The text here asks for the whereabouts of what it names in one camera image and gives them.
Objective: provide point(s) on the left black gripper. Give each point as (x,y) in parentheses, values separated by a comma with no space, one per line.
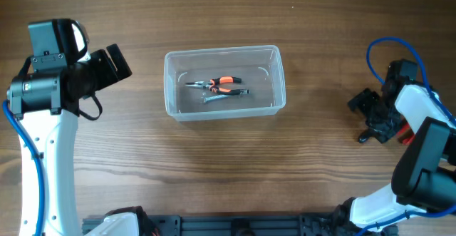
(109,74)

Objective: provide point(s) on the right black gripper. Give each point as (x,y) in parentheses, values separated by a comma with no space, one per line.
(381,131)

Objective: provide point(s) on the black red screwdriver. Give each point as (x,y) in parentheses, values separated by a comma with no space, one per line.
(364,136)

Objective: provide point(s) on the orange black needle-nose pliers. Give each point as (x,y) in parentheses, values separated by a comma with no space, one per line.
(213,85)

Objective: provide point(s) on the clear plastic container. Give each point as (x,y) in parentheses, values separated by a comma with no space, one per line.
(259,67)

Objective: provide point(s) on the silver socket wrench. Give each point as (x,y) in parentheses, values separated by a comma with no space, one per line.
(218,97)

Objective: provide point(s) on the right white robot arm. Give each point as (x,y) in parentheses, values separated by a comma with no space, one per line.
(419,186)

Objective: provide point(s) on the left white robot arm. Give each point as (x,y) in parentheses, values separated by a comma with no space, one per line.
(43,108)

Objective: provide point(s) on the red handled cutters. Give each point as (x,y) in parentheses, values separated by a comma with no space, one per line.
(405,134)

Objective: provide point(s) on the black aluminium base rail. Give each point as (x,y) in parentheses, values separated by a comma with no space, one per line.
(306,224)

